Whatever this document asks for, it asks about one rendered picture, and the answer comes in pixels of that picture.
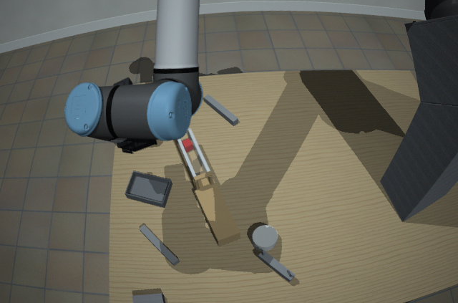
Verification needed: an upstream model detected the grey square stick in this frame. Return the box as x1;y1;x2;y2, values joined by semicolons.
139;225;180;266
204;95;238;126

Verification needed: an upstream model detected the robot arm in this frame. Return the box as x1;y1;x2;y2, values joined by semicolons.
64;0;458;143

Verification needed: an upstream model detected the clear glass channel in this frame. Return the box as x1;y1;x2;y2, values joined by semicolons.
177;128;210;183

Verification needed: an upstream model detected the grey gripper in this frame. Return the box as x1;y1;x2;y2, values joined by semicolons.
117;139;157;154

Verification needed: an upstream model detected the grey cylinder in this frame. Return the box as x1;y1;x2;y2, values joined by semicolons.
252;225;278;251

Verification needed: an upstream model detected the grey flat bar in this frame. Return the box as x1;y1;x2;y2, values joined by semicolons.
258;250;295;282

